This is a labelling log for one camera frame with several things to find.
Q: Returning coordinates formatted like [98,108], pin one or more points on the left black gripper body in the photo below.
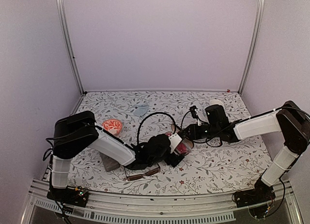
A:
[171,160]

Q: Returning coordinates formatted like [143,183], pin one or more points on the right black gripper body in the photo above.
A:
[200,135]

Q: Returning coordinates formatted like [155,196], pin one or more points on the pink sunglasses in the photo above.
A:
[178,145]

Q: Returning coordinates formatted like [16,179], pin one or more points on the grey glasses case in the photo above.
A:
[109,163]

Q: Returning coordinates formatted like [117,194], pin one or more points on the black glasses case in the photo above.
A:
[186,146]

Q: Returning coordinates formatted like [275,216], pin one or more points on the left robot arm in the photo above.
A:
[77,132]

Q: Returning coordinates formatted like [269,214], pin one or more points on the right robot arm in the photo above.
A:
[289,119]

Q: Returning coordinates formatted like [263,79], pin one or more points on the brown sunglasses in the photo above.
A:
[142,175]

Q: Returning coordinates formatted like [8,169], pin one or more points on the light blue mug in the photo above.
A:
[216,102]

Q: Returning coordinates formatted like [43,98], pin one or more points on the floral tablecloth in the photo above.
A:
[211,167]

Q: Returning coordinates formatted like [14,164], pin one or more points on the red patterned bowl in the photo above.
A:
[113,126]

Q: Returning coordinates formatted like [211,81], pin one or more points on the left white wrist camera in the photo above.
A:
[175,140]

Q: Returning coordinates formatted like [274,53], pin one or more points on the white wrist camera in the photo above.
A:
[193,110]
[175,140]

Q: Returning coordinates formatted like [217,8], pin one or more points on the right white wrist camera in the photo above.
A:
[193,110]

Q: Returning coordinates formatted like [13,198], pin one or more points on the front aluminium rail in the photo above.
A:
[109,208]

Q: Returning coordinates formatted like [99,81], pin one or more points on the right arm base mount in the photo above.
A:
[259,194]

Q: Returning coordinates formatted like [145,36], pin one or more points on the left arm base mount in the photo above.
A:
[69,196]

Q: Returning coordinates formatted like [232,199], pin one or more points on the right aluminium frame post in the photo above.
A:
[252,47]

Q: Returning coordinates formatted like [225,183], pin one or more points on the aluminium frame post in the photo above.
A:
[252,47]
[68,44]

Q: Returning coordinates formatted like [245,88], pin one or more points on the left aluminium frame post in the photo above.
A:
[68,44]

